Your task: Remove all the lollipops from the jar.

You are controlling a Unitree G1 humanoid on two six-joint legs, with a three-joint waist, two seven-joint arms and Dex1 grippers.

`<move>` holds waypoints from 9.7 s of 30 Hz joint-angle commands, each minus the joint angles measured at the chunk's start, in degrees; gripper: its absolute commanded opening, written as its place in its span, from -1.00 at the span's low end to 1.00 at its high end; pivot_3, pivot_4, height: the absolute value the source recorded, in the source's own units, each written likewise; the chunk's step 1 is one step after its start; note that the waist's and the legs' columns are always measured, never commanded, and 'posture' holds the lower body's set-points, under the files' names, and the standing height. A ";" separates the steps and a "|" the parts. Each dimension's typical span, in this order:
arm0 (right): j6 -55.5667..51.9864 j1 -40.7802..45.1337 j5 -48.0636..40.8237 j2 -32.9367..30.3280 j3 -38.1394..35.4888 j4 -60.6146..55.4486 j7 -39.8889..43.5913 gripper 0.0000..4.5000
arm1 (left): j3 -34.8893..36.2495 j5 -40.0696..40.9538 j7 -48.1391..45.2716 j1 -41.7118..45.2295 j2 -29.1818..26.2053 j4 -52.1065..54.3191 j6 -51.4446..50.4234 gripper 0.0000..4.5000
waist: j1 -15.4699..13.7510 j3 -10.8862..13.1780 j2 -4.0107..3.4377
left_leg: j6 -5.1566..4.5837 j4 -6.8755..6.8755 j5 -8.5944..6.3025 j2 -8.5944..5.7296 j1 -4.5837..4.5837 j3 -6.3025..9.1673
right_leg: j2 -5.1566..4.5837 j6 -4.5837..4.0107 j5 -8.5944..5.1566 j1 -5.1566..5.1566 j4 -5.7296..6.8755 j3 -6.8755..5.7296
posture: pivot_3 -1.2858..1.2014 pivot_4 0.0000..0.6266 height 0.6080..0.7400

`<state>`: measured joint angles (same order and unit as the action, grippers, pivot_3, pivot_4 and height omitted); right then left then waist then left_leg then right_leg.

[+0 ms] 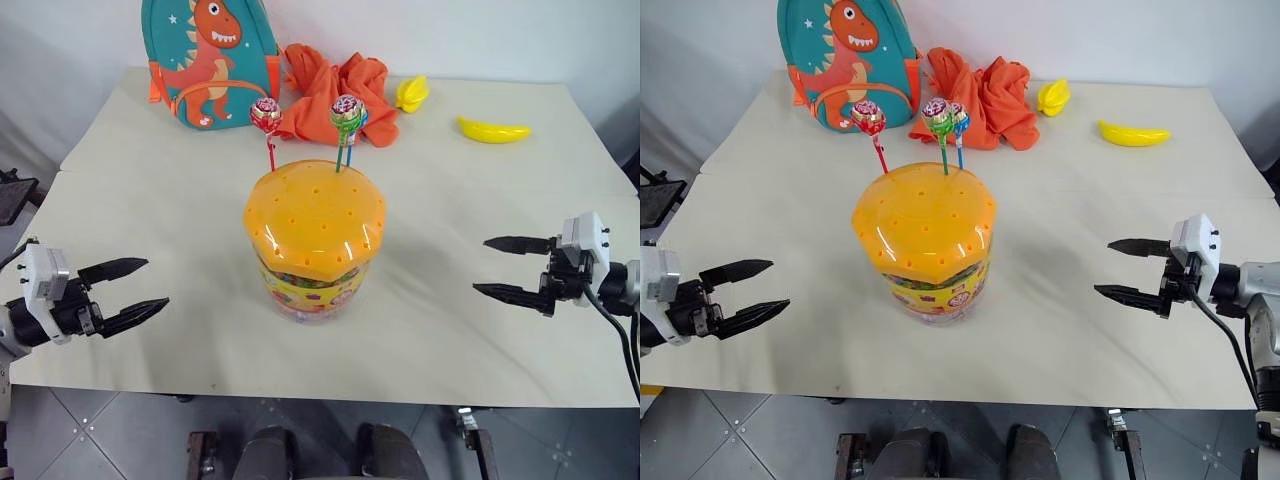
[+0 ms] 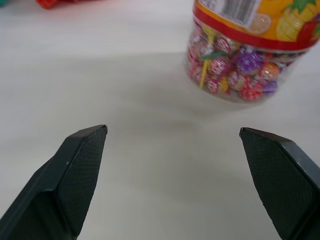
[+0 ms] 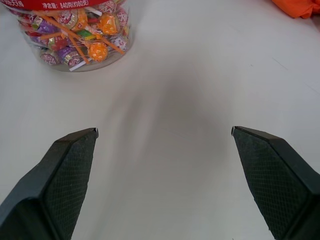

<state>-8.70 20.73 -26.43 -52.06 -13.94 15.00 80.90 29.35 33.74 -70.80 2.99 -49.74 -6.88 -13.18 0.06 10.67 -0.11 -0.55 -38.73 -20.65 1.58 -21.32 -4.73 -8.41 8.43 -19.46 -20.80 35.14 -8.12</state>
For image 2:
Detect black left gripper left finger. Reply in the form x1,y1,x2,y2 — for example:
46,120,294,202
0,124,108,240

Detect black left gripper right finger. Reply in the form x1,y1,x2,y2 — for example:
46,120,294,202
239,127,320,240

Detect clear plastic lollipop jar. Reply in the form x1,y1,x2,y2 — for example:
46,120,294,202
184,0,320,104

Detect red wrapped object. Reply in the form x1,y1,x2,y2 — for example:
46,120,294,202
34,0,87,11

